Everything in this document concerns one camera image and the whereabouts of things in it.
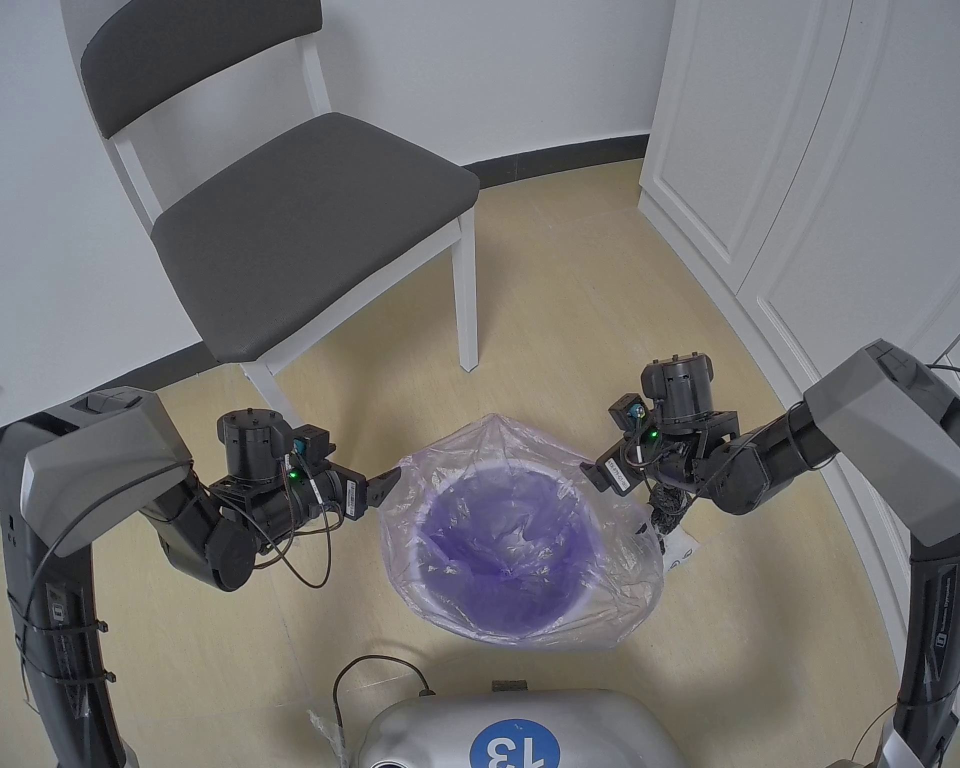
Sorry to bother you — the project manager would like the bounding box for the white wardrobe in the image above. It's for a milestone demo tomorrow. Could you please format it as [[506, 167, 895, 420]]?
[[637, 0, 960, 639]]

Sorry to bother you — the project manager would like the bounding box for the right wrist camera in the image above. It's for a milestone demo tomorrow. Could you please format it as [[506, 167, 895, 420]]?
[[607, 392, 654, 436]]

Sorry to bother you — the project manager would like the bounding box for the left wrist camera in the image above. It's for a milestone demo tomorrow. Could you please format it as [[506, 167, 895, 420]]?
[[288, 426, 335, 470]]

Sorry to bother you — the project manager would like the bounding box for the purple plastic bag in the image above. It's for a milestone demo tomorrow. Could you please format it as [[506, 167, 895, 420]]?
[[377, 412, 665, 648]]

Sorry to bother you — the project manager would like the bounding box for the white trash bin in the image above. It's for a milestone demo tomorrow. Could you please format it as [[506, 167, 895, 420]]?
[[405, 461, 605, 640]]

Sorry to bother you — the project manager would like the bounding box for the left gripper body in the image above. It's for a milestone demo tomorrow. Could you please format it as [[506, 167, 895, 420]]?
[[287, 465, 370, 531]]

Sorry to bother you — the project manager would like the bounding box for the white chair with grey cushions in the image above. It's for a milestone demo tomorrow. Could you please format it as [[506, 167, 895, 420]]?
[[60, 0, 481, 489]]

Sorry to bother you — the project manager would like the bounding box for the black plastic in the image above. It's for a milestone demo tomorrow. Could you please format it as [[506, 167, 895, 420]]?
[[646, 483, 695, 537]]

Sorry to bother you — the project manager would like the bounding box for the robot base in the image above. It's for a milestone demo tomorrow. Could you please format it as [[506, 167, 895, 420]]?
[[360, 678, 685, 768]]

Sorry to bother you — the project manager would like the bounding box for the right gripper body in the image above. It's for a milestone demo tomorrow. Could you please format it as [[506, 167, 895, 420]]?
[[591, 439, 670, 498]]

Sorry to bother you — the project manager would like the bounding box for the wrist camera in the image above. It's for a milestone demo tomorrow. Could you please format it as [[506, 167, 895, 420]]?
[[288, 426, 335, 470], [607, 392, 654, 436]]

